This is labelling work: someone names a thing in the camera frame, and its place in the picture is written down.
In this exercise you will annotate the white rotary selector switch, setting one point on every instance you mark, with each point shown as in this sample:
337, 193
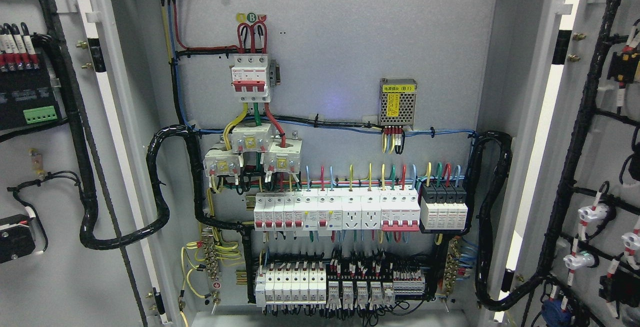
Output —
16, 238

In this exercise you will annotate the metal mesh power supply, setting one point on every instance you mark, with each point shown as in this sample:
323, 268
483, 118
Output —
398, 101

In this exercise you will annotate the grey cabinet door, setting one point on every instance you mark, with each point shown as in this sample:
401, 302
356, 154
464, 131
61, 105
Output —
580, 234
69, 285

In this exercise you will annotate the white current transformers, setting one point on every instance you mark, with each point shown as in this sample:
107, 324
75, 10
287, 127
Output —
253, 145

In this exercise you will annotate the white socket breaker row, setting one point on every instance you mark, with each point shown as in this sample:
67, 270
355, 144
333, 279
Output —
341, 209

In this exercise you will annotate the black digital power meter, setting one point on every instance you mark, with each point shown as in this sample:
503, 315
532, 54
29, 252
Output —
27, 97

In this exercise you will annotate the lower white breaker row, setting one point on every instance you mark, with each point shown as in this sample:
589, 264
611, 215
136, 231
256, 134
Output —
290, 285

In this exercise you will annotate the black white surge protector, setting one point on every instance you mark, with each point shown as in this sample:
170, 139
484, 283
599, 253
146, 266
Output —
443, 209

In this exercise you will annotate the red white main breaker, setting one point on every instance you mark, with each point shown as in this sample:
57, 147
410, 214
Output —
253, 76

